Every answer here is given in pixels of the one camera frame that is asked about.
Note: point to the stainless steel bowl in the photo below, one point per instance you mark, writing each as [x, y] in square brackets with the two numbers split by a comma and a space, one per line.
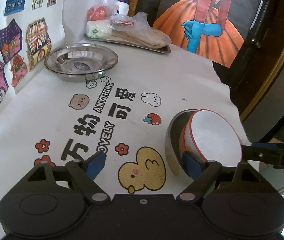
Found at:
[172, 151]

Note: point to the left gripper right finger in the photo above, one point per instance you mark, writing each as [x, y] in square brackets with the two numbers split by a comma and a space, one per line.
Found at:
[203, 174]

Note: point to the red round lid container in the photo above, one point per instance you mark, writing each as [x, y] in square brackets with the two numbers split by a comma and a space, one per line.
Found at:
[97, 13]

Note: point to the houses drawing paper sheet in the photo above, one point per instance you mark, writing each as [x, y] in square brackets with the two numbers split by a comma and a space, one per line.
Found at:
[29, 31]

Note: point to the orange dress painting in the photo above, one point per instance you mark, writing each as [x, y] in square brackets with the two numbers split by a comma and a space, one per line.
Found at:
[214, 29]

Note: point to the small white red-rimmed bowl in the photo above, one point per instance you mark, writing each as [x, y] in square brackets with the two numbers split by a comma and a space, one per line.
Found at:
[187, 144]

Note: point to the large white red-rimmed bowl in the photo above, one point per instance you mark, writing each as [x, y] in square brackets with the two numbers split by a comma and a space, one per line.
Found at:
[215, 137]

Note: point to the dark wooden door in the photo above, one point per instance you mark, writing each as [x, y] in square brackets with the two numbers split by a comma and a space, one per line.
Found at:
[257, 64]

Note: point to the stainless steel plate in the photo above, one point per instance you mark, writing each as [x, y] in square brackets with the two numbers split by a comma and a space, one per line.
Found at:
[81, 62]

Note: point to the clear plastic bag of flatbread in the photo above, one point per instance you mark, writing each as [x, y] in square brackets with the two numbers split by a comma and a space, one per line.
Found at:
[135, 29]

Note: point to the white green packaged food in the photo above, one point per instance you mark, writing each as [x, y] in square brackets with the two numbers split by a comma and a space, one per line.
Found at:
[98, 29]

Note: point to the metal tray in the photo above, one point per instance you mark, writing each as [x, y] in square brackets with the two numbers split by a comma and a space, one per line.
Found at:
[163, 50]

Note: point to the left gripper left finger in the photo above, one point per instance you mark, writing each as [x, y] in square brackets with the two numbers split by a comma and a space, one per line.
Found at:
[82, 175]

